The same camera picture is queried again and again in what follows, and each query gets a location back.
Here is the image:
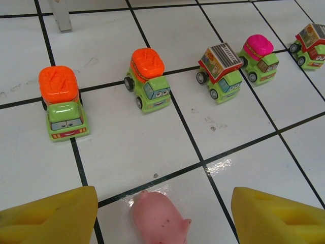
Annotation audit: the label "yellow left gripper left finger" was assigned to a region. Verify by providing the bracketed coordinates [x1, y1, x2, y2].
[0, 186, 99, 244]

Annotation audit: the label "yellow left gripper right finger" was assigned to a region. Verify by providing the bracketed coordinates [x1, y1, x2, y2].
[230, 187, 325, 244]

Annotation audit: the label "orange-top green toy truck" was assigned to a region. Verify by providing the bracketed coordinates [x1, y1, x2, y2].
[123, 47, 171, 114]
[38, 65, 91, 143]

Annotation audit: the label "wooden two-tier shelf white legs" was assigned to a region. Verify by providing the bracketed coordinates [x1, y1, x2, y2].
[52, 0, 73, 33]

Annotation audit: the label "box-back green toy truck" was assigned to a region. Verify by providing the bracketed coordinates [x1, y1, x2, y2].
[196, 42, 244, 104]
[289, 23, 325, 71]

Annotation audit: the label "pink plastic toy pig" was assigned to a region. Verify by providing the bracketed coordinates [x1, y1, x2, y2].
[129, 190, 192, 244]

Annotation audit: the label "pink-top green toy truck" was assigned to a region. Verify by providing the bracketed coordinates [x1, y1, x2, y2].
[238, 34, 280, 83]

